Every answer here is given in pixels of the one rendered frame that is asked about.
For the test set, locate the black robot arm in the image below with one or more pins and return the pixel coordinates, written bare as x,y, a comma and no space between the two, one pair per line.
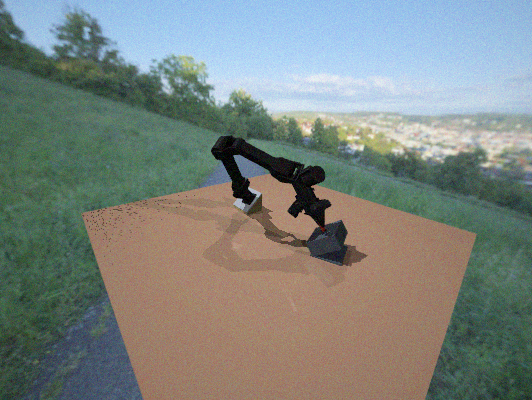
280,168

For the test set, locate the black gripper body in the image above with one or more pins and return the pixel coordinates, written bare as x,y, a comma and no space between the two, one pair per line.
315,205

